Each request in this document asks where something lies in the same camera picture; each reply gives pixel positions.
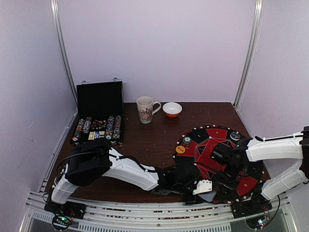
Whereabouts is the black dealer button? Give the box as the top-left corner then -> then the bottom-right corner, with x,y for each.
230,131 -> 241,141

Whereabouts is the orange big blind button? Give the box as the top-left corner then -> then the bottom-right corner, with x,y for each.
175,145 -> 186,154

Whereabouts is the deck of playing cards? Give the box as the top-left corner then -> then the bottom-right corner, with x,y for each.
198,190 -> 217,202

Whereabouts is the stack of poker chips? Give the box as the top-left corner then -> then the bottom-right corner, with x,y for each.
183,136 -> 192,146

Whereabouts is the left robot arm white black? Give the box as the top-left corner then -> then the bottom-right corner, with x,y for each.
44,139 -> 217,215

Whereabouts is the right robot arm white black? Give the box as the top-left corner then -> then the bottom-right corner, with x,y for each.
211,126 -> 309,218

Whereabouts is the red black poker mat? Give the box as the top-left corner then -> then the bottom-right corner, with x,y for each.
173,125 -> 264,204

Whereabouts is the orange white ceramic bowl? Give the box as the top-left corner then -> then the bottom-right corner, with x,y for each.
162,102 -> 183,118

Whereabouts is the white floral ceramic mug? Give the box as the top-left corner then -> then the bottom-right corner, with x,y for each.
136,96 -> 162,124

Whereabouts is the black poker chip case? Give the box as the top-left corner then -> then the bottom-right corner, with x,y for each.
70,81 -> 124,146

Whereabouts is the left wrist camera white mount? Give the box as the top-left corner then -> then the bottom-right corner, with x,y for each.
193,179 -> 212,195

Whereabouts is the aluminium front rail base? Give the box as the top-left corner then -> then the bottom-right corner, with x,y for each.
20,189 -> 299,232

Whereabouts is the right aluminium frame post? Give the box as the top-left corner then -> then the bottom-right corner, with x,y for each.
233,0 -> 264,110

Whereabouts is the aluminium frame post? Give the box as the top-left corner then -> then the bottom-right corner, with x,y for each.
233,0 -> 264,110
50,0 -> 78,107

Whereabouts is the left aluminium frame post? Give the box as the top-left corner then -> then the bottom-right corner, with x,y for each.
50,0 -> 78,107

